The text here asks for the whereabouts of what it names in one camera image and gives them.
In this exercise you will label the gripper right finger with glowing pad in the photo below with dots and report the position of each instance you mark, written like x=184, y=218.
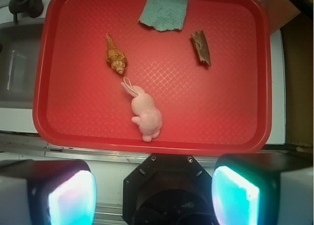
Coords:
x=264, y=189

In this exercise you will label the brown wood bark piece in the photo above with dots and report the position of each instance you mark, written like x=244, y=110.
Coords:
x=200, y=44

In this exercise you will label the brown spiral seashell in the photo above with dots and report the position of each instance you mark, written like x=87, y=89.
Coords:
x=114, y=56

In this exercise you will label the black sink faucet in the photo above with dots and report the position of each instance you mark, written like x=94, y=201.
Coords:
x=33, y=8

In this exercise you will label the pink bunny toy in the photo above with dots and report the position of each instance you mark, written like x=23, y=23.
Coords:
x=146, y=115

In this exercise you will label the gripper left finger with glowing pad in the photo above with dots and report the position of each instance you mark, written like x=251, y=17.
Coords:
x=48, y=192

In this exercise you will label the red plastic tray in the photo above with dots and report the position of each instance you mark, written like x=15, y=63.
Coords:
x=209, y=111

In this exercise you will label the green paper towel piece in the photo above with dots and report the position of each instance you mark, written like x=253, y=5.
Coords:
x=164, y=15

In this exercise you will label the grey sink basin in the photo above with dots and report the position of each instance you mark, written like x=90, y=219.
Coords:
x=19, y=53

